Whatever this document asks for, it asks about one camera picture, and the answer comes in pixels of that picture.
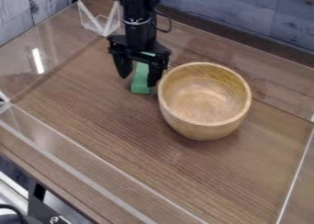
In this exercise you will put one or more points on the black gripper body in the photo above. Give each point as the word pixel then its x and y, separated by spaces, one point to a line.
pixel 154 53

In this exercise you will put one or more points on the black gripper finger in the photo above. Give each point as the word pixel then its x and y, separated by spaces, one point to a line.
pixel 155 71
pixel 123 64

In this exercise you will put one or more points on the green rectangular stick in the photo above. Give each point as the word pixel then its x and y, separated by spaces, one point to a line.
pixel 139 80

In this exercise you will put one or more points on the wooden bowl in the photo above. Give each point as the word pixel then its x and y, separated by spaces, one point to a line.
pixel 204 99

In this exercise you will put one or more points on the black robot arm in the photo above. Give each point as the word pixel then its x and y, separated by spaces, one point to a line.
pixel 138 45

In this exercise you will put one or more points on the clear acrylic corner bracket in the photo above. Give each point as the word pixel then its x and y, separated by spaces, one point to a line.
pixel 102 25

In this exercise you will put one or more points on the clear acrylic front wall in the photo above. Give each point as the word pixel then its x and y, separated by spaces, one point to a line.
pixel 106 194

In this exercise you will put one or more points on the black table leg bracket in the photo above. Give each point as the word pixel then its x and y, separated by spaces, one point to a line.
pixel 37 209

